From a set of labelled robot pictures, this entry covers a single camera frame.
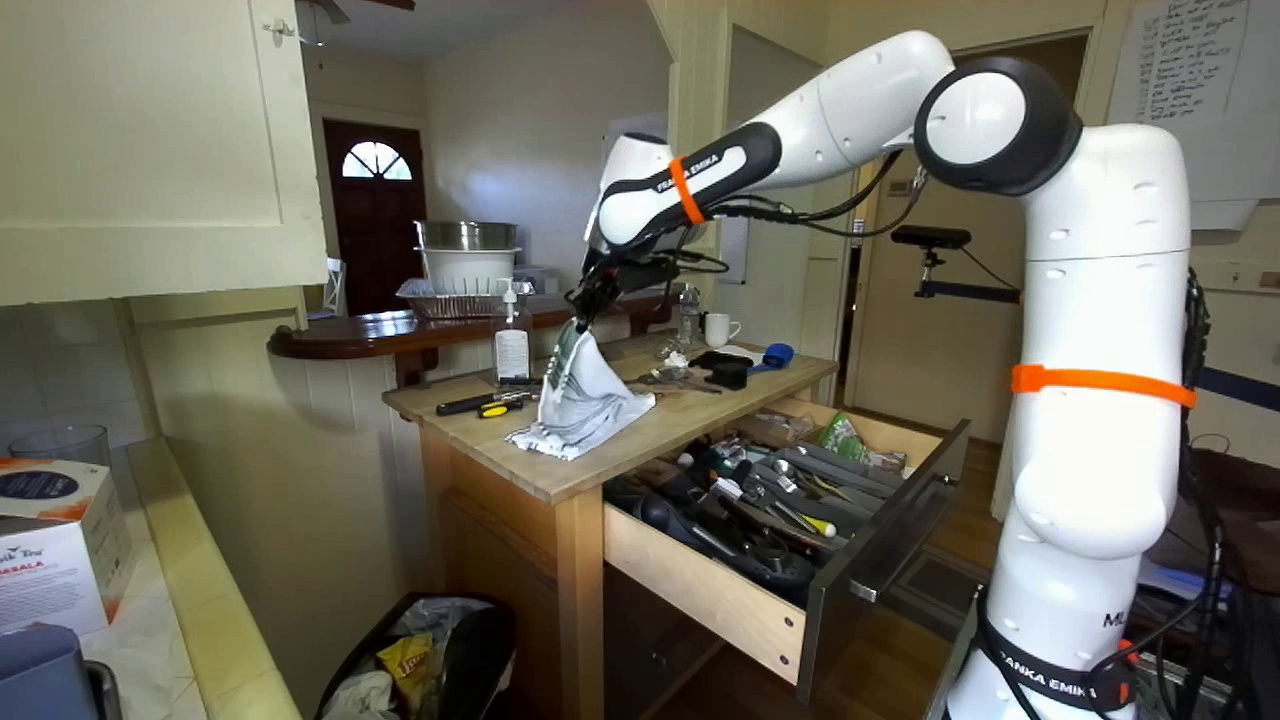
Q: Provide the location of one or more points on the tan interior door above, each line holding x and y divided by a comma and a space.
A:
932, 363

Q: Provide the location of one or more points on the white handwritten wall sheet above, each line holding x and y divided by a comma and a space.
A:
1203, 66

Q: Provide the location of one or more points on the white crumpled paper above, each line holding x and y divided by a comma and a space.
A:
672, 363

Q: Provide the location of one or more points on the white green striped towel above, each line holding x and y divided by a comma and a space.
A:
581, 400

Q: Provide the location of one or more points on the yellow black screwdriver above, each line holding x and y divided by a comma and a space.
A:
504, 407

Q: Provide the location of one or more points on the wooden kitchen island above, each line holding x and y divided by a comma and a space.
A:
575, 585

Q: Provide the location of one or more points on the white mug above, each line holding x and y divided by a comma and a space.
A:
723, 329

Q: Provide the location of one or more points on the white pump bottle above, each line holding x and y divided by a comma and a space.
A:
515, 355

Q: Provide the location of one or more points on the white colander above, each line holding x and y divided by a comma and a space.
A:
468, 275

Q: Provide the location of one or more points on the open wooden utensil drawer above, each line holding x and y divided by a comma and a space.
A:
704, 585

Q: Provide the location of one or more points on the dark door arched window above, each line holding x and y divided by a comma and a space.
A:
383, 242

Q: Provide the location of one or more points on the crumpled plastic bag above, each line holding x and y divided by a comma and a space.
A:
842, 434

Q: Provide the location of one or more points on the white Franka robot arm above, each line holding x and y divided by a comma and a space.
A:
1094, 400

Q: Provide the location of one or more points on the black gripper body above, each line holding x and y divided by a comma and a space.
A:
601, 284

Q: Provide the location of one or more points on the cream upper wall cabinet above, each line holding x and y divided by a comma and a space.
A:
147, 133

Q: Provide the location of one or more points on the brown wooden bar shelf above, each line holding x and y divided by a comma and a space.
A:
345, 333

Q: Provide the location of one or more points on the black trash bin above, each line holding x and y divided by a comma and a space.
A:
499, 665

